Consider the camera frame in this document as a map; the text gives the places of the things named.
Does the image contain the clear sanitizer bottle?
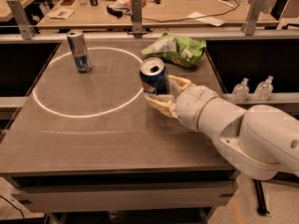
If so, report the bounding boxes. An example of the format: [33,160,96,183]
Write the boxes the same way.
[254,76,273,101]
[232,77,249,103]

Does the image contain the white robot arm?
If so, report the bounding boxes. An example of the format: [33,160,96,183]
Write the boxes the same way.
[142,75,299,180]

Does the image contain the metal bracket right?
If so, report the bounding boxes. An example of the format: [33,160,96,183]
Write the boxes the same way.
[241,0,264,35]

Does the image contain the clear sanitizer bottle right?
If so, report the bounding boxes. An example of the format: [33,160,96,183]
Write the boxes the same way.
[254,76,273,101]

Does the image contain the paper with brown print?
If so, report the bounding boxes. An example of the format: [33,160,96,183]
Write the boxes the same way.
[48,7,75,20]

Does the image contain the clear sanitizer bottle left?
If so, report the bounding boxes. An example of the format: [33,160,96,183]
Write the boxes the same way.
[232,77,249,103]

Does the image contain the black sunglasses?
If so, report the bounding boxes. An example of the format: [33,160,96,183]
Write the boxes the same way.
[107,6,123,19]

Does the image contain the silver blue red bull can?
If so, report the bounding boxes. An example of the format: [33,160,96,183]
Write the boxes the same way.
[66,30,92,73]

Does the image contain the black floor stand bar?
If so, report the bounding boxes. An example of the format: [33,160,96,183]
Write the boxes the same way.
[253,179,270,216]

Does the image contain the white paper sheet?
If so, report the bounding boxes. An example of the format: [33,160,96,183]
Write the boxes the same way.
[188,12,225,27]

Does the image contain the black cable on desk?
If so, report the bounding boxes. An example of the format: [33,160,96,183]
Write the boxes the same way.
[142,0,241,23]

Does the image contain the green rice chip bag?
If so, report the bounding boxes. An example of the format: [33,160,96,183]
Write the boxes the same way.
[141,33,206,68]

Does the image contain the blue pepsi can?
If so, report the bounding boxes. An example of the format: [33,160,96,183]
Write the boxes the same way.
[139,57,168,95]

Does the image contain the metal bracket middle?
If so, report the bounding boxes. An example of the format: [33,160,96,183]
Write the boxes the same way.
[129,0,146,38]

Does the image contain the metal bracket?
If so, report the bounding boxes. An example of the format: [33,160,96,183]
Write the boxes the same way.
[241,0,264,35]
[7,0,36,39]
[129,0,146,38]

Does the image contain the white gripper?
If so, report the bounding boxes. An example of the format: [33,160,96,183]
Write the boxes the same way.
[145,75,219,132]

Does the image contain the white drawer under table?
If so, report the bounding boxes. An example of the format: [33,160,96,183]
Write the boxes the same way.
[12,180,237,213]

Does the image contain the metal bracket left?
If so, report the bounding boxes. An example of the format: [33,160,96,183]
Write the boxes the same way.
[7,0,36,39]

